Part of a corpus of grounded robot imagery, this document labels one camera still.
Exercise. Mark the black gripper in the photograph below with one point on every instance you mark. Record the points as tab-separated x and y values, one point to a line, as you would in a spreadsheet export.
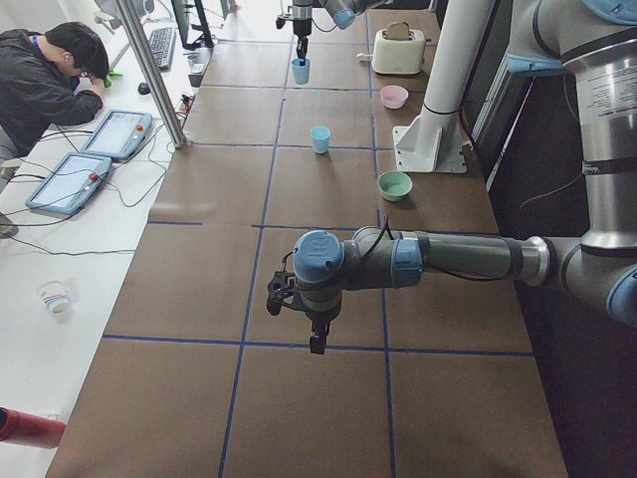
317	317
301	26

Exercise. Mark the light blue cup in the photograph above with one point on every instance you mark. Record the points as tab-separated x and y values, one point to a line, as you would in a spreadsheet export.
301	69
320	135

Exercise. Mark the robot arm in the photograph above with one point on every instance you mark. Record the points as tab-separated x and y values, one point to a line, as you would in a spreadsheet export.
341	12
595	42

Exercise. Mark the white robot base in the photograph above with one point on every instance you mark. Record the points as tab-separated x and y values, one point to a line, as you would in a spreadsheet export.
433	142

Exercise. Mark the cream toaster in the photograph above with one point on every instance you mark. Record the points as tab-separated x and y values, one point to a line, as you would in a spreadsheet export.
398	57

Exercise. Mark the toast slice in toaster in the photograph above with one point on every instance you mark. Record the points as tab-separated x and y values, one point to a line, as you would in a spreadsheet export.
398	31

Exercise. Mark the pink bowl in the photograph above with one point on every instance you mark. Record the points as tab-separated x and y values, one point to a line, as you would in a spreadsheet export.
393	97

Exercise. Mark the black monitor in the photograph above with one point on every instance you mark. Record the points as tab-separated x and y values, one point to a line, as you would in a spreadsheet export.
192	24

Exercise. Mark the black keyboard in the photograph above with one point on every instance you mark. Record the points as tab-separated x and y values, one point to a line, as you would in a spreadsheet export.
161	42

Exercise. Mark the black computer mouse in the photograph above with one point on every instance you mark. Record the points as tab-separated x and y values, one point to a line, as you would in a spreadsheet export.
143	89

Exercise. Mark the green bowl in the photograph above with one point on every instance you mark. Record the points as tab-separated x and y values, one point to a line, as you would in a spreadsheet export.
394	185

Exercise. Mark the upper teach pendant tablet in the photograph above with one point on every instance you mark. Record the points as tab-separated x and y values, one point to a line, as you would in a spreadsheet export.
119	135

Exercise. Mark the teach pendant tablet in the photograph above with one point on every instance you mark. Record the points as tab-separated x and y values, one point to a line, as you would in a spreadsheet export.
119	135
71	184

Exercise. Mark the person in black jacket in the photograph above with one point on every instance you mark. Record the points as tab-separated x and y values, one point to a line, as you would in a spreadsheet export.
57	77

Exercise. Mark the lower teach pendant tablet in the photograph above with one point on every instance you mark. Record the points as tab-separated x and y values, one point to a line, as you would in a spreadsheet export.
71	184

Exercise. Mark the paper cup on desk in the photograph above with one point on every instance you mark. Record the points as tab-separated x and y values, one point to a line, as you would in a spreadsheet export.
55	297

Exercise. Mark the red bottle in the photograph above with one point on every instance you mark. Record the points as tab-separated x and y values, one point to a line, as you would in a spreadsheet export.
30	430

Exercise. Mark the grey camera post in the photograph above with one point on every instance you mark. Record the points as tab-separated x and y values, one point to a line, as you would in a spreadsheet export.
165	98

